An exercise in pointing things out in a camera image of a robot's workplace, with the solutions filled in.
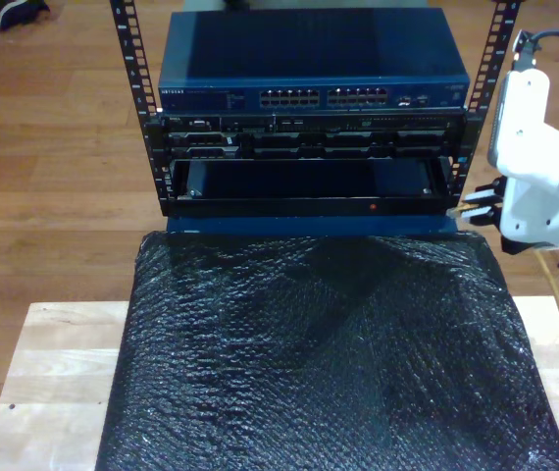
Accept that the black rack server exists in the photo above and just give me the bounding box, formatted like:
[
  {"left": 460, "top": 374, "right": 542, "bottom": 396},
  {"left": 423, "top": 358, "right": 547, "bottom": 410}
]
[{"left": 144, "top": 112, "right": 484, "bottom": 162}]

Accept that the yellow network cable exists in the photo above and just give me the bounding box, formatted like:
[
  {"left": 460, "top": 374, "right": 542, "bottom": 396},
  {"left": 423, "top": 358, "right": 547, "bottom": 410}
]
[{"left": 448, "top": 204, "right": 559, "bottom": 411}]

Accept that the blue rack base plate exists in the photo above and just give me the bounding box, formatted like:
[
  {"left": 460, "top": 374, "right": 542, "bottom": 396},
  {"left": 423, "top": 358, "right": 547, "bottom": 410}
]
[{"left": 166, "top": 213, "right": 460, "bottom": 240}]

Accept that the black perforated rack post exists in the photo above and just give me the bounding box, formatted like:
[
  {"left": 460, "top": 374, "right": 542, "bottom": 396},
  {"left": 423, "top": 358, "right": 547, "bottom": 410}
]
[
  {"left": 448, "top": 0, "right": 525, "bottom": 215},
  {"left": 109, "top": 0, "right": 173, "bottom": 218}
]

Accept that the blue network switch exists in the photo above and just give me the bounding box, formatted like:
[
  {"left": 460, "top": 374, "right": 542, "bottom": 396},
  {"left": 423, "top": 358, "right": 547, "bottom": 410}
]
[{"left": 156, "top": 7, "right": 472, "bottom": 117}]

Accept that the black bubble wrap mat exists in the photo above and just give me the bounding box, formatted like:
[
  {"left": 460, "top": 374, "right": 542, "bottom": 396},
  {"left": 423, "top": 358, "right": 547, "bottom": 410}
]
[{"left": 93, "top": 230, "right": 559, "bottom": 471}]

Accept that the dark sneaker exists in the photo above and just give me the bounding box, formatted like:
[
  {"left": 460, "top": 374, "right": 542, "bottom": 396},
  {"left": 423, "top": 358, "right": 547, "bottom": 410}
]
[{"left": 0, "top": 0, "right": 51, "bottom": 31}]

